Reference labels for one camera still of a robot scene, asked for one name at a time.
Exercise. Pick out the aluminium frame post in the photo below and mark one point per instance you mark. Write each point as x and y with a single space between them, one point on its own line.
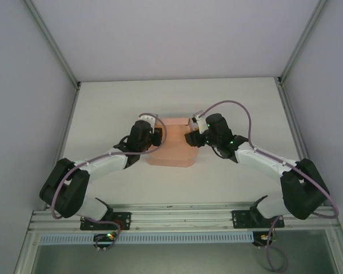
303 37
54 42

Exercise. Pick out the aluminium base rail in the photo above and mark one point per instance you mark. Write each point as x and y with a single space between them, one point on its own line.
174 217

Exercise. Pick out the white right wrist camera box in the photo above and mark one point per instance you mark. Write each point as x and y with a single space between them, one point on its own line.
200 124

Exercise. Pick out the aluminium table side rail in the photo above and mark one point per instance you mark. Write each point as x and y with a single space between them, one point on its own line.
293 122
64 137

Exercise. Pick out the connector board with green light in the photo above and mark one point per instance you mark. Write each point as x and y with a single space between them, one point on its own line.
108 236

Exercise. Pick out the connector board with orange plug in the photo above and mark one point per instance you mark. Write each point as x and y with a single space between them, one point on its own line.
263 237

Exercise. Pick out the grey metal panel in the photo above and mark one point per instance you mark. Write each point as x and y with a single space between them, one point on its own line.
174 259

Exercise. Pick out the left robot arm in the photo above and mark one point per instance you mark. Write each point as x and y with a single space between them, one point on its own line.
103 164

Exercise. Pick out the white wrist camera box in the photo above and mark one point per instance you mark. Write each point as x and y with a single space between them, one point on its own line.
200 124
147 117

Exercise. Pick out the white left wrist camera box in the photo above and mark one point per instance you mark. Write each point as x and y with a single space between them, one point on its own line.
147 117

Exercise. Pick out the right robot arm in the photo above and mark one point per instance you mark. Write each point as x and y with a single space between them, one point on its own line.
263 160

